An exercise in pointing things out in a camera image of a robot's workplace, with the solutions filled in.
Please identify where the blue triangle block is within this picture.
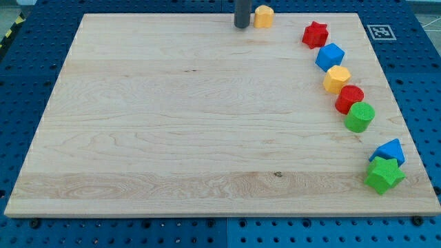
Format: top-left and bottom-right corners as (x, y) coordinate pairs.
(369, 138), (406, 167)

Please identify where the red star block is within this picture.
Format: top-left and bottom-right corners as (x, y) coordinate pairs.
(302, 21), (329, 49)

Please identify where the green cylinder block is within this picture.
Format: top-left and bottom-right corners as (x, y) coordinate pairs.
(344, 102), (376, 133)

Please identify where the red cylinder block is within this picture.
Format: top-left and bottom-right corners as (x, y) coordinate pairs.
(334, 85), (365, 114)

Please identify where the blue cube block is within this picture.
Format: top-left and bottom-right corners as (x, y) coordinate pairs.
(315, 43), (345, 72)

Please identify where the white fiducial marker tag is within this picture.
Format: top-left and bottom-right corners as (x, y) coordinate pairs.
(367, 24), (396, 41)

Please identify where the green star block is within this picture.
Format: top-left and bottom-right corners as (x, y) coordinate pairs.
(364, 156), (407, 195)

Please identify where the yellow hexagon block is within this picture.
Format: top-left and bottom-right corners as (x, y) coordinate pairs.
(323, 65), (351, 94)

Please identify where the wooden board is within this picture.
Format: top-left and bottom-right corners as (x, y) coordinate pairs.
(3, 12), (441, 218)

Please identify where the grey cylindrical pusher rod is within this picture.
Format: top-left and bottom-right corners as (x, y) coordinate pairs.
(234, 0), (252, 28)

